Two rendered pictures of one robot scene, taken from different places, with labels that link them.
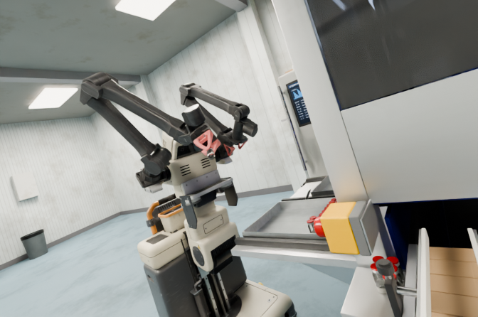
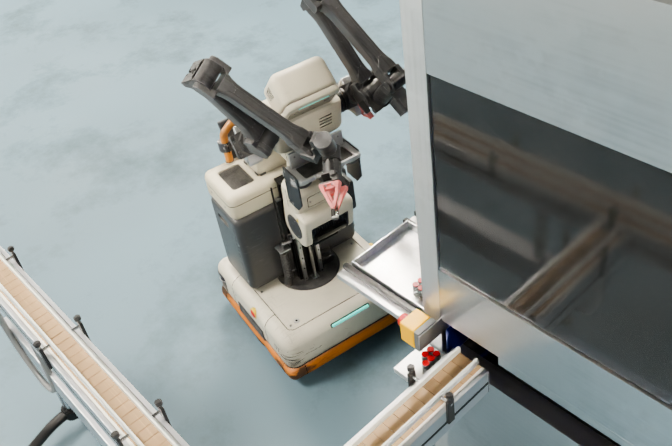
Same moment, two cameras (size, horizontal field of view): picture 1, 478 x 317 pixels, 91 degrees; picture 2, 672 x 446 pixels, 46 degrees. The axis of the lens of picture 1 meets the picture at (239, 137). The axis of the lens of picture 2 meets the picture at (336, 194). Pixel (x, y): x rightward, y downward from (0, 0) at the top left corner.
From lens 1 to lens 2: 1.82 m
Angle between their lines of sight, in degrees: 41
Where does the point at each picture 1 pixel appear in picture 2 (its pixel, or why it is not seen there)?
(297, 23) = (426, 206)
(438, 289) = (437, 379)
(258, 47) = not seen: outside the picture
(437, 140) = (477, 318)
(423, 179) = (467, 327)
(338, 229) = (407, 333)
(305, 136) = not seen: hidden behind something
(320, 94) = (429, 252)
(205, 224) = (311, 197)
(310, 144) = not seen: hidden behind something
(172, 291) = (252, 244)
